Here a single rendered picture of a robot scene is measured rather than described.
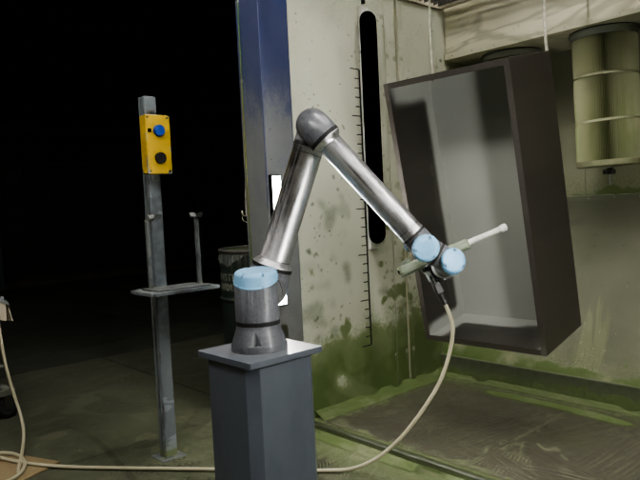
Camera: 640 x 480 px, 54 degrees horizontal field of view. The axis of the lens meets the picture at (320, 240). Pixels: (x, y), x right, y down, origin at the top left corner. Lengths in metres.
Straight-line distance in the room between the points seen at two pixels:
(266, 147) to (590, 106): 1.73
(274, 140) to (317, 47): 0.57
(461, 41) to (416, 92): 1.10
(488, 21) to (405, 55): 0.53
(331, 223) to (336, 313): 0.47
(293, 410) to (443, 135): 1.58
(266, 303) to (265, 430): 0.40
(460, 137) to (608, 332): 1.31
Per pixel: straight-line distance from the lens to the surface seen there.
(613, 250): 3.84
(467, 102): 3.04
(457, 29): 4.12
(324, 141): 2.11
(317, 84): 3.29
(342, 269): 3.33
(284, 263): 2.27
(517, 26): 3.90
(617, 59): 3.71
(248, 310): 2.10
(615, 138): 3.65
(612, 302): 3.70
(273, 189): 3.00
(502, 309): 3.21
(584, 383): 3.58
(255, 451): 2.11
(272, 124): 3.06
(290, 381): 2.12
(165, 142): 2.90
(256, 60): 3.11
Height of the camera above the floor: 1.11
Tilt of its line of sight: 3 degrees down
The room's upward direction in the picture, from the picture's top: 3 degrees counter-clockwise
